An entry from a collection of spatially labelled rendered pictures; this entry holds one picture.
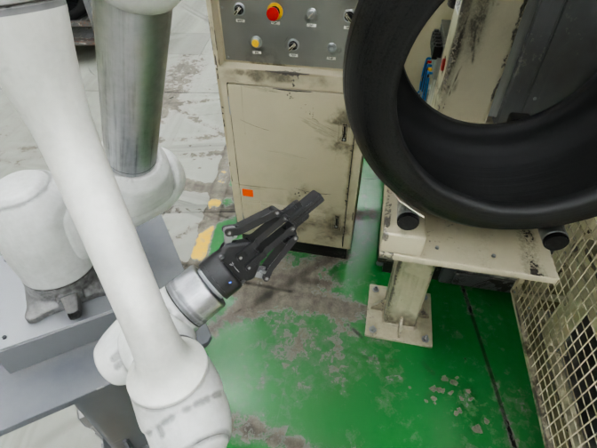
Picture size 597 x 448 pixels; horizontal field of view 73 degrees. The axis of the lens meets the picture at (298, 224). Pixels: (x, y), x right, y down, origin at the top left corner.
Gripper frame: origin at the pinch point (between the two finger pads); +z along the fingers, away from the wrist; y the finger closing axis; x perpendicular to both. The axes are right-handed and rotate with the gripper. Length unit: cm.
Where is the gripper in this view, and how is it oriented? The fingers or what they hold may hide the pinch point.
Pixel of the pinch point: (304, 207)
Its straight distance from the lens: 70.6
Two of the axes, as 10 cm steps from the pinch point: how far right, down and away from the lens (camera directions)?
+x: 4.2, 3.3, -8.5
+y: 4.9, 7.1, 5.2
